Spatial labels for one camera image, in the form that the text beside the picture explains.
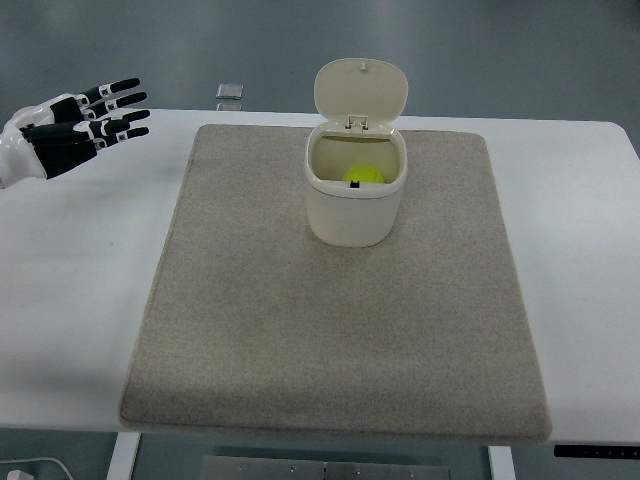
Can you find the white right table leg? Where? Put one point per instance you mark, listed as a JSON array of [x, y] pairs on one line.
[[501, 463]]

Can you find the white left table leg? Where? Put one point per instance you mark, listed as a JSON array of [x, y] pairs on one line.
[[123, 457]]

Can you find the white plug on floor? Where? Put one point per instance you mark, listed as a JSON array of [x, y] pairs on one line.
[[18, 475]]

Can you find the cream bin with lid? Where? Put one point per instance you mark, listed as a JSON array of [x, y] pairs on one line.
[[356, 160]]

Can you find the white table leg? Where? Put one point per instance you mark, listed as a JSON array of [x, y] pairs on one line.
[[501, 463], [123, 457]]

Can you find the floor socket plate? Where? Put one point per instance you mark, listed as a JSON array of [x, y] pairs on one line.
[[228, 96]]

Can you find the grey felt mat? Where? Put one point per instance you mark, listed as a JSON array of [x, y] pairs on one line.
[[254, 324]]

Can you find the yellow tennis ball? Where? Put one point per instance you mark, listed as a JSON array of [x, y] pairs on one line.
[[364, 174]]

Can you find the black table control panel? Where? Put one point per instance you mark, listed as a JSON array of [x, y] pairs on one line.
[[615, 452]]

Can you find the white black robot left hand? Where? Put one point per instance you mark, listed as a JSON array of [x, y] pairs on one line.
[[57, 136]]

